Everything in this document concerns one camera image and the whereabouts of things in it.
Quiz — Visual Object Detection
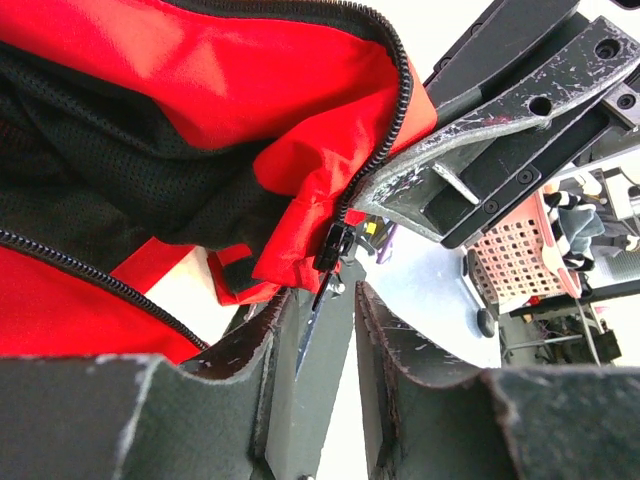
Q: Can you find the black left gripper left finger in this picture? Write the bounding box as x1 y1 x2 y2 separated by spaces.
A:
1 290 295 479

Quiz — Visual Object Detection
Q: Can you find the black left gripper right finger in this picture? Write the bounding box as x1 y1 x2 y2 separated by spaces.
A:
355 281 639 479

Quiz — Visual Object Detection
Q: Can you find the red jacket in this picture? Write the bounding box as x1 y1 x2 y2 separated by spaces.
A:
1 1 437 363

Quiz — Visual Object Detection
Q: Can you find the pink perforated laundry basket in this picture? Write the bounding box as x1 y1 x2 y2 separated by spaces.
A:
470 192 582 305

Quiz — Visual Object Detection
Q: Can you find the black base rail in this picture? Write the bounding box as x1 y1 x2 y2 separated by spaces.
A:
219 224 369 480

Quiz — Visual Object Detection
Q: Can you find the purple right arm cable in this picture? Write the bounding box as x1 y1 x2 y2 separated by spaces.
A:
374 222 401 266

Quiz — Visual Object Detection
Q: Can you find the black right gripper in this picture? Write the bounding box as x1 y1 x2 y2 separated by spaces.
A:
352 0 639 249

